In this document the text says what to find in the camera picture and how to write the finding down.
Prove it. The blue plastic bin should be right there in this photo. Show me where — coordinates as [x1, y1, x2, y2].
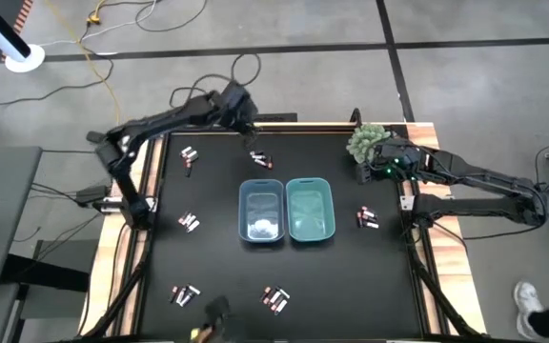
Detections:
[237, 178, 286, 244]

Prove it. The grey desk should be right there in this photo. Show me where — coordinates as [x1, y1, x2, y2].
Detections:
[0, 145, 43, 293]

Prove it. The black power brick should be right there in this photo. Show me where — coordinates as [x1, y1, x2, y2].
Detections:
[74, 184, 110, 207]

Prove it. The orange striped mat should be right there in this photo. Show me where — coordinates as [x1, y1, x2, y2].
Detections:
[0, 0, 35, 62]

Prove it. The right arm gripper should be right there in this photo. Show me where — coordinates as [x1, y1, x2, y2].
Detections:
[355, 137, 421, 187]

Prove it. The teal plastic bin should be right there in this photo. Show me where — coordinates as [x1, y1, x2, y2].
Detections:
[285, 176, 336, 243]

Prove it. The black bar on floor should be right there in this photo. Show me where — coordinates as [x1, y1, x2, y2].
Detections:
[254, 112, 298, 123]

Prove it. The grey floor cable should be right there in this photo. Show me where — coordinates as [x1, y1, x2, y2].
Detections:
[38, 0, 156, 49]

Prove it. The black looped floor cable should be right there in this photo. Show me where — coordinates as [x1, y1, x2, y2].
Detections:
[168, 73, 218, 110]

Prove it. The green succulent in white pot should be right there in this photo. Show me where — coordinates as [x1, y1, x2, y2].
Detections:
[345, 122, 393, 166]

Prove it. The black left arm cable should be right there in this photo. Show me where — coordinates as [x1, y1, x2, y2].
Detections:
[230, 52, 262, 91]

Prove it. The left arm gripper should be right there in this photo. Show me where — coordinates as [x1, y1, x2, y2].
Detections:
[213, 80, 261, 150]

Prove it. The light stand with white base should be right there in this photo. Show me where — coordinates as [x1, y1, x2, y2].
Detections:
[0, 0, 47, 74]

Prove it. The yellow floor cable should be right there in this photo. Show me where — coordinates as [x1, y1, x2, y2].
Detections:
[45, 0, 122, 128]

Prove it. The silver arm base device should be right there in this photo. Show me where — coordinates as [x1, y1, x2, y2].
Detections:
[91, 198, 126, 214]

